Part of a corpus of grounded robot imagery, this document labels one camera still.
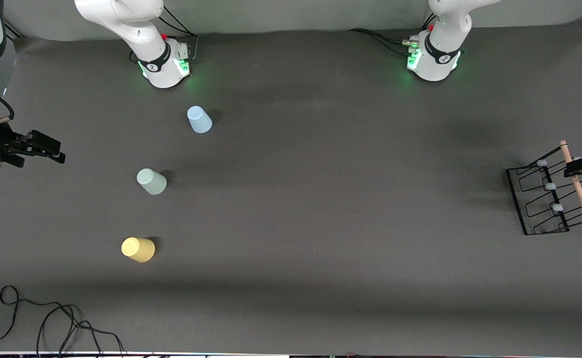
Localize light blue plastic cup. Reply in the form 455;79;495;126
187;106;213;134

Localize loose black cable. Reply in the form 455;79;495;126
0;285;125;357

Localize yellow plastic cup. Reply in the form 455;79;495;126
121;237;156;263

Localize pale green plastic cup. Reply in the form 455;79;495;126
137;169;167;195

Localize dark grey table cover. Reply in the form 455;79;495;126
0;17;582;357

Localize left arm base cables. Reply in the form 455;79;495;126
348;14;438;56

